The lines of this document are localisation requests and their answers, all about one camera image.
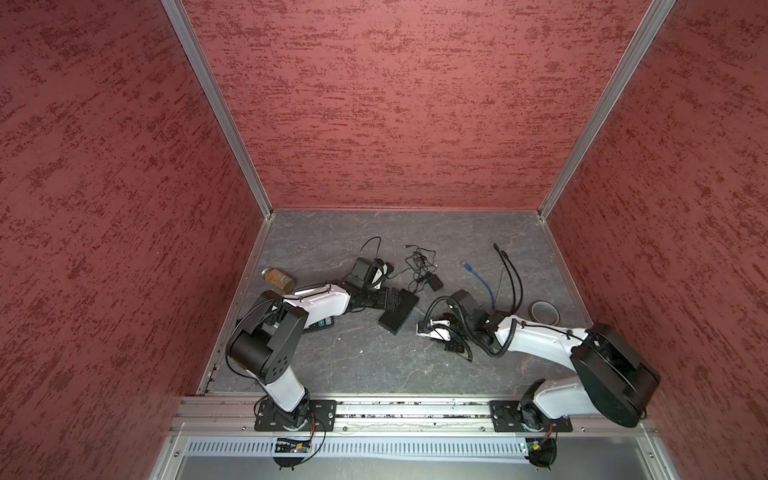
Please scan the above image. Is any black network switch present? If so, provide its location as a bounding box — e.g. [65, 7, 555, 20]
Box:
[378, 289, 419, 335]

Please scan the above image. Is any black power adapter with cable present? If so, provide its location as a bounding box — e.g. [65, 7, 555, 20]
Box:
[403, 244, 444, 294]

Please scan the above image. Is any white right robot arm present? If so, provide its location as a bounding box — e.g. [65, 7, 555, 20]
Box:
[417, 290, 660, 434]

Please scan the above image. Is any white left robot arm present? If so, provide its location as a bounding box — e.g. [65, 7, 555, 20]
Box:
[225, 258, 418, 431]

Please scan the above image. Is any black calculator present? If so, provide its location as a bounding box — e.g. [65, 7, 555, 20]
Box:
[303, 317, 335, 333]

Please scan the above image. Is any glass jar with brown contents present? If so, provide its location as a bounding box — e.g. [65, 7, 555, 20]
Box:
[262, 267, 296, 295]

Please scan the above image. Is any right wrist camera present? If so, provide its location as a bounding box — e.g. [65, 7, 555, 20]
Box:
[416, 319, 451, 343]

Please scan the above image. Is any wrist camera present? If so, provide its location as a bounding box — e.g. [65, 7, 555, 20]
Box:
[416, 319, 451, 343]
[363, 259, 391, 289]

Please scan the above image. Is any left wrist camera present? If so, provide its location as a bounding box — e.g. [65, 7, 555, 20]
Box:
[363, 259, 391, 289]

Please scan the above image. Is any blue ethernet cable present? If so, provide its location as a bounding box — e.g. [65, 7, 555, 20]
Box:
[460, 260, 497, 313]

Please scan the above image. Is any black ethernet cable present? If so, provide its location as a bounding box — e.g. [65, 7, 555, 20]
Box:
[493, 242, 518, 314]
[501, 250, 525, 314]

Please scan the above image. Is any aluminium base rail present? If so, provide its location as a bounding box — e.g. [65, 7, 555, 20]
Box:
[173, 392, 658, 439]

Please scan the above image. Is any aluminium left corner post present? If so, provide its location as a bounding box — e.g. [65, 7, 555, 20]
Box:
[161, 0, 274, 221]

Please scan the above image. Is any aluminium corner post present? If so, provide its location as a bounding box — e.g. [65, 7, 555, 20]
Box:
[161, 0, 274, 221]
[538, 0, 676, 223]

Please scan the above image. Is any aluminium right corner post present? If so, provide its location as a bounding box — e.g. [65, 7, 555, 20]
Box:
[538, 0, 676, 223]

